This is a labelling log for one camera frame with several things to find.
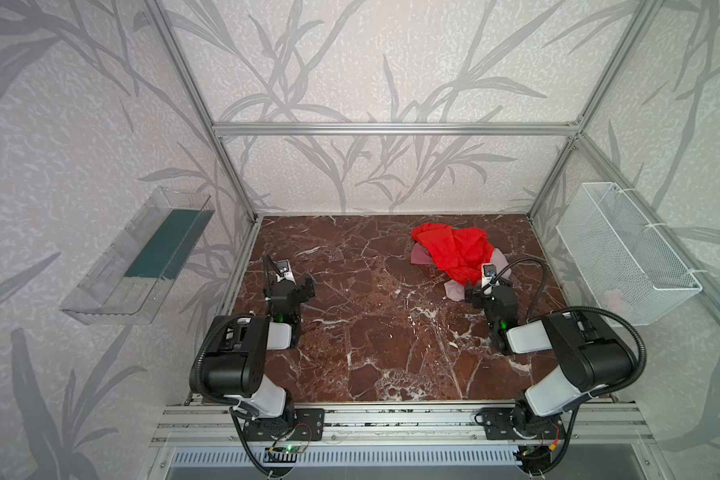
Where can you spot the pink item in basket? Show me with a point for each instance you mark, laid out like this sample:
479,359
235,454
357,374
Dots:
615,301

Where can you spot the aluminium cage frame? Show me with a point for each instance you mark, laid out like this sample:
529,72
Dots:
575,131

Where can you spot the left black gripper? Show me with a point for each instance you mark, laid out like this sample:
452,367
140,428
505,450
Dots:
291,288

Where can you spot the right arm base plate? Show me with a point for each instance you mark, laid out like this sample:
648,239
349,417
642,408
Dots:
511,424

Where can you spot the clear plastic wall bin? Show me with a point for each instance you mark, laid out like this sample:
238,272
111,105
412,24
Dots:
130,281

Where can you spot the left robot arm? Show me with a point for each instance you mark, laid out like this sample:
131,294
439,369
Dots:
229,367

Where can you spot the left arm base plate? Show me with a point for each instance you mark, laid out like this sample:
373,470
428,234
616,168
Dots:
301,424

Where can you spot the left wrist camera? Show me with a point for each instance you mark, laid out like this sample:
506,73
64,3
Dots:
283,271

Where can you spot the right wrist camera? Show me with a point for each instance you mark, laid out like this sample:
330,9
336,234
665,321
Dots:
489,272

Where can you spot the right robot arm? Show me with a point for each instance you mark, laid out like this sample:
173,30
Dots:
597,352

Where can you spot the white wire mesh basket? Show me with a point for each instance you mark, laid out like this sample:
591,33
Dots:
615,246

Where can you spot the light pink cloth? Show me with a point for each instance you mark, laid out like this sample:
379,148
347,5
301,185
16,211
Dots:
454,291

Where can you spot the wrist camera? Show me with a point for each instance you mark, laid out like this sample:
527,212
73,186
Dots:
283,271
489,272

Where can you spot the red cloth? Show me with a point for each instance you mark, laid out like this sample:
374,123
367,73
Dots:
460,253

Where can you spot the aluminium front rail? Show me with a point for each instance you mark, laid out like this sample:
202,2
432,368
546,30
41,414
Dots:
414,423

